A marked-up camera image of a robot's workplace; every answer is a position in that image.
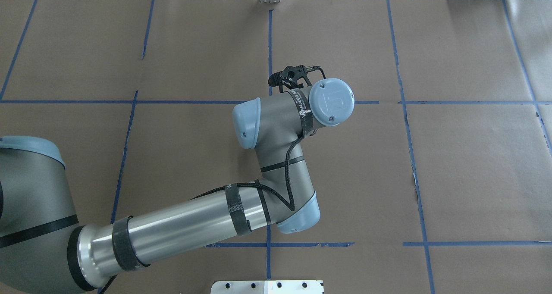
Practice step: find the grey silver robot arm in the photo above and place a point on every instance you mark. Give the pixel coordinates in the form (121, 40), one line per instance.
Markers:
(45, 249)

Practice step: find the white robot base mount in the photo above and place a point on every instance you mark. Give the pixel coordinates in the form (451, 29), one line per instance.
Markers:
(268, 287)

